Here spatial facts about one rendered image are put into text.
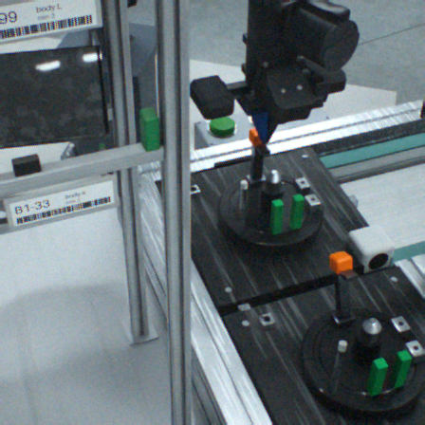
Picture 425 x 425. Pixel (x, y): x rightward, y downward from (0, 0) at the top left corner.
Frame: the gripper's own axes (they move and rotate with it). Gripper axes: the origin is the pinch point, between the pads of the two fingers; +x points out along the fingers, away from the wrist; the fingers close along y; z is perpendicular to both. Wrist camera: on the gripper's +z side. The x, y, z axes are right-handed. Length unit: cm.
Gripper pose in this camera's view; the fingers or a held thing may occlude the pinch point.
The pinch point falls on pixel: (266, 120)
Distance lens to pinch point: 98.0
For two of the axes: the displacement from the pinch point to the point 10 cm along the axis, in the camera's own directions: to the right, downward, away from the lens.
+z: 3.5, 6.4, -6.9
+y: 9.4, -2.3, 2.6
